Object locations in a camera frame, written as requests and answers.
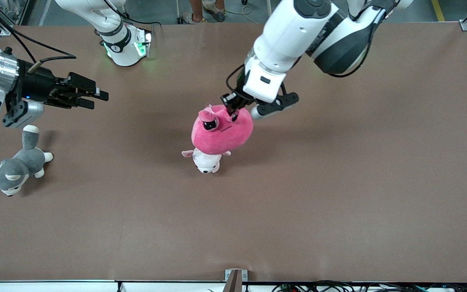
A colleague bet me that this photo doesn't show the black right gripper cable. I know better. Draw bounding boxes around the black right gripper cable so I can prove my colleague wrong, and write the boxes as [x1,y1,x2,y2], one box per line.
[0,25,77,73]

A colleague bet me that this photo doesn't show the pink round plush toy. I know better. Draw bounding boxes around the pink round plush toy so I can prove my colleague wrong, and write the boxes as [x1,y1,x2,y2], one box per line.
[191,105,254,155]

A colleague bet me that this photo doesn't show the grey metal table bracket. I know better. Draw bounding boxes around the grey metal table bracket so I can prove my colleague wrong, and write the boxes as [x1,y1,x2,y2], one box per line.
[223,269,248,292]

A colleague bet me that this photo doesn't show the white floor cable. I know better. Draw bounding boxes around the white floor cable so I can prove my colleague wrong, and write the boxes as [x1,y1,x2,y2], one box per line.
[223,3,267,17]

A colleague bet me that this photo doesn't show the grey sneaker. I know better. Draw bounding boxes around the grey sneaker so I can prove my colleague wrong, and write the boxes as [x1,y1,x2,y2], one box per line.
[182,11,208,24]
[202,0,226,22]

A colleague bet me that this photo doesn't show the black right base cable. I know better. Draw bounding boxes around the black right base cable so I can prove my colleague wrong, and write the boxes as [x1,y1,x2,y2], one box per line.
[104,0,163,30]

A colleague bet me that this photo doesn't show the tangled black cables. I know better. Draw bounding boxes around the tangled black cables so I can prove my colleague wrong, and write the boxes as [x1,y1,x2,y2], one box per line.
[272,280,467,292]

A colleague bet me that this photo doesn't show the grey husky plush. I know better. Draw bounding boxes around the grey husky plush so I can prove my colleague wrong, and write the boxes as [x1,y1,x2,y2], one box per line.
[0,125,54,197]

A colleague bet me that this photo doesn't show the pale pink small plush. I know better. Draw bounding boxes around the pale pink small plush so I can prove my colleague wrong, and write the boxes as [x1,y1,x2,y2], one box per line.
[182,147,231,174]

